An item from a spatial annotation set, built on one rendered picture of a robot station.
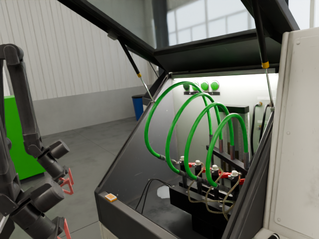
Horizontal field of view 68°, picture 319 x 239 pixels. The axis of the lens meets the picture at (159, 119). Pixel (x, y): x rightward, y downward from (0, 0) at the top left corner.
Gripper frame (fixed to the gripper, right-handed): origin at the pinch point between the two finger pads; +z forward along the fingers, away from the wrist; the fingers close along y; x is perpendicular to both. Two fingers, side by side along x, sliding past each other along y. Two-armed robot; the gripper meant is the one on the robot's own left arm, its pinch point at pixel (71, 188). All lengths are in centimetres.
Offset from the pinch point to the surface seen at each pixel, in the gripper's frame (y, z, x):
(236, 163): -36, 19, -60
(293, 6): 232, 57, -404
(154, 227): -37.0, 16.6, -22.2
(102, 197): -6.6, 9.9, -9.1
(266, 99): -32, 8, -86
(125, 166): 3.7, 8.9, -24.4
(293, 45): -54, -14, -85
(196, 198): -32, 22, -40
